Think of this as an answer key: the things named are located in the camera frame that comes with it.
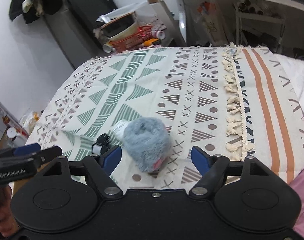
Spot patterned cream bed blanket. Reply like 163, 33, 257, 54
28, 45, 304, 189

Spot white rolled sock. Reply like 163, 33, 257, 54
112, 120, 130, 140

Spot white fluffy blanket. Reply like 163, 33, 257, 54
275, 54, 304, 111

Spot brown cardboard box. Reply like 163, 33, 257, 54
13, 148, 63, 194

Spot white kettle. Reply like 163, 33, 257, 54
7, 127, 17, 141

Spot black flat panel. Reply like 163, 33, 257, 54
59, 0, 118, 28

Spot black and cream bowl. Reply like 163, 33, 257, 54
97, 12, 139, 42

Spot dark hanging clothes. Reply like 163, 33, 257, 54
9, 0, 63, 24

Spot person's left hand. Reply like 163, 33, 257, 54
0, 185, 19, 237

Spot red plastic basket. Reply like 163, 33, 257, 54
111, 25, 152, 53

